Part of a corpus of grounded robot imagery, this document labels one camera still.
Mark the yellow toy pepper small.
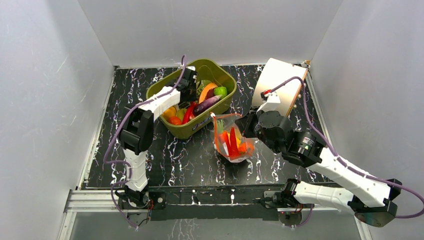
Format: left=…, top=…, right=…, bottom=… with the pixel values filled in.
left=162, top=106, right=177, bottom=121

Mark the white cylindrical appliance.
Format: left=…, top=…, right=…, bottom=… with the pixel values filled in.
left=251, top=58, right=308, bottom=117

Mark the red toy chili pepper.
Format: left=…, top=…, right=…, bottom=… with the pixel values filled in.
left=229, top=127, right=239, bottom=157

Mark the olive green plastic bin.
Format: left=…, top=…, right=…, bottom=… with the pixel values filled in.
left=141, top=59, right=237, bottom=140

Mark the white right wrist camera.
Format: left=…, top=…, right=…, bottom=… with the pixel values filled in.
left=256, top=89, right=281, bottom=113

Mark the purple toy eggplant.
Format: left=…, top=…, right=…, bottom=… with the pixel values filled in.
left=192, top=95, right=222, bottom=117

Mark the clear zip bag orange zipper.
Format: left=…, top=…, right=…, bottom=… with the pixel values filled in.
left=210, top=112, right=255, bottom=164

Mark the red toy tomato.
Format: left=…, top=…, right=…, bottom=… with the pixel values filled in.
left=168, top=116, right=183, bottom=126

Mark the yellow green toy fruit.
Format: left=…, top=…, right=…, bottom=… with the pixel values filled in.
left=176, top=108, right=187, bottom=122

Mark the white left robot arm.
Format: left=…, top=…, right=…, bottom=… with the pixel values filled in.
left=118, top=66, right=198, bottom=208

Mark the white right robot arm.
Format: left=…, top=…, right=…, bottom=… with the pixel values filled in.
left=235, top=110, right=401, bottom=228

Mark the orange toy fruit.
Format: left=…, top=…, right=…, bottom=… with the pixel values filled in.
left=238, top=142, right=255, bottom=156

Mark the orange toy papaya slice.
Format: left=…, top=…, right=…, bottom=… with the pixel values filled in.
left=198, top=83, right=218, bottom=104

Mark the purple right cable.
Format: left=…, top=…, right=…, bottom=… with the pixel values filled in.
left=263, top=76, right=424, bottom=220

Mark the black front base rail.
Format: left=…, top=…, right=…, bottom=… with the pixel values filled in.
left=147, top=184, right=299, bottom=221

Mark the green toy lime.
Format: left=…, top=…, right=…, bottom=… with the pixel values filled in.
left=213, top=86, right=228, bottom=98

